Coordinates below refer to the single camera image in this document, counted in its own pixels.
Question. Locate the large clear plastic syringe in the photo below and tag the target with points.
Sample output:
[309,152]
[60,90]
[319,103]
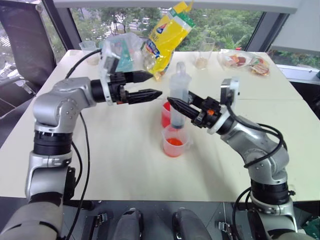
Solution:
[178,95]

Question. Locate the dark rounded shape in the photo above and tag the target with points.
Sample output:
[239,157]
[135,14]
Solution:
[190,225]
[130,223]

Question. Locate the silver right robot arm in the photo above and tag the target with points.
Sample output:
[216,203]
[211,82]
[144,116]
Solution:
[260,147]

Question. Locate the black office chair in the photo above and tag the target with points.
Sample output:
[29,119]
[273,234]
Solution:
[27,50]

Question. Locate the clear plastic bag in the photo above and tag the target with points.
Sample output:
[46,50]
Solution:
[128,50]

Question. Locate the short clear plastic cup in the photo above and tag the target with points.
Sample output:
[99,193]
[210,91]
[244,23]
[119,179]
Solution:
[88,50]

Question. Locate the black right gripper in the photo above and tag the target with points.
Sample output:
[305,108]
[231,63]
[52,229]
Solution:
[208,112]

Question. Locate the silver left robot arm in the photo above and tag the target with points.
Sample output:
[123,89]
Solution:
[55,105]

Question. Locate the yellow snack bag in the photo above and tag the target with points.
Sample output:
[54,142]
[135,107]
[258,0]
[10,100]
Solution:
[167,40]

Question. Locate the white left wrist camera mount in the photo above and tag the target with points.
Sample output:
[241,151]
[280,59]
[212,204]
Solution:
[108,61]

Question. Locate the measuring cup with red liquid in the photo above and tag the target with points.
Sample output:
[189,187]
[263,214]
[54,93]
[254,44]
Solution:
[166,115]
[173,145]

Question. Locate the metal latch clasp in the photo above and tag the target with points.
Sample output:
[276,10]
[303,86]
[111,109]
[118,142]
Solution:
[100,220]
[225,227]

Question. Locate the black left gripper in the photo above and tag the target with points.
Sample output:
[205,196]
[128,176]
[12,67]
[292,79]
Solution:
[117,86]

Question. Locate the clear bag of wrapped snacks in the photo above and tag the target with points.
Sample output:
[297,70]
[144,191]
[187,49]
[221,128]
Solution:
[246,61]

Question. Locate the tall clear drinking glass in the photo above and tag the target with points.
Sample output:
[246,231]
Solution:
[204,53]

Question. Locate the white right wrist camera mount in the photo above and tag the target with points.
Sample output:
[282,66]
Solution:
[231,92]

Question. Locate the green object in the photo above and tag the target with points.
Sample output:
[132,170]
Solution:
[312,223]

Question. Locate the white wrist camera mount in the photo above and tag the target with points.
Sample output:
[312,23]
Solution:
[231,92]
[108,61]

